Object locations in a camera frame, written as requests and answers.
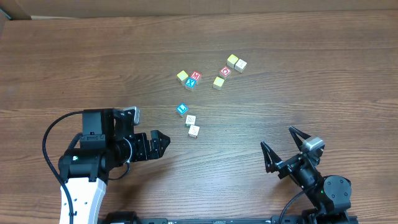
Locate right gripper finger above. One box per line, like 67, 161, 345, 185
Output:
261, 141, 282, 173
289, 126, 311, 152

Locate white block far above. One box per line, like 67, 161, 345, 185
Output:
234, 59, 247, 73

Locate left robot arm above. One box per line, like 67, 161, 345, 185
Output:
58, 106, 170, 223

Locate yellow block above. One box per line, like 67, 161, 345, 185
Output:
213, 77, 224, 90
177, 70, 189, 85
226, 54, 239, 68

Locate yellow block far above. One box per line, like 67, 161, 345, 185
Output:
226, 54, 239, 68

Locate red edged wooden block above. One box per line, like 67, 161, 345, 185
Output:
188, 125, 200, 138

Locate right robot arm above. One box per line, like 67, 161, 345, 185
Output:
261, 126, 358, 223

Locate blue wooden block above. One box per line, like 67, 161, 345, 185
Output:
176, 103, 189, 117

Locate blue X block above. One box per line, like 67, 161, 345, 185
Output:
185, 78, 197, 91

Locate green edged wooden block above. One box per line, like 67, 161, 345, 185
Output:
185, 115, 197, 127

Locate red circle block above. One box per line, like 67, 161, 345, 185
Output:
219, 66, 231, 80

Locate yellow block left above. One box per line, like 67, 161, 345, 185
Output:
177, 70, 189, 85

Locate yellow block middle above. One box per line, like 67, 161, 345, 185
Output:
213, 77, 224, 90

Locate red M block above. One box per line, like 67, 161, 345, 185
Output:
190, 71, 202, 83

